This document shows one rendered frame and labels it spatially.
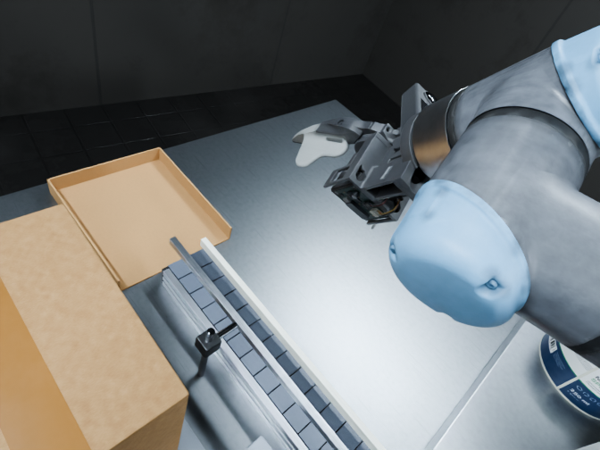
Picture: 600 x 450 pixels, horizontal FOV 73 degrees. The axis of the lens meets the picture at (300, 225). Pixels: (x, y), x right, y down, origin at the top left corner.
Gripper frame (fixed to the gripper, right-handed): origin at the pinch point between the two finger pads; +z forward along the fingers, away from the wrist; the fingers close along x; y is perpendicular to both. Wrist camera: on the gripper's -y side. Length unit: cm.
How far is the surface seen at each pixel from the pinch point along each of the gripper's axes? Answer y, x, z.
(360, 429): 26.2, 29.7, 9.7
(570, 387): -2, 68, 6
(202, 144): -14, -15, 64
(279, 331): 19.9, 14.0, 20.8
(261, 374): 27.5, 15.1, 20.5
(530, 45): -213, 100, 108
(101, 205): 16, -24, 52
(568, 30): -215, 102, 87
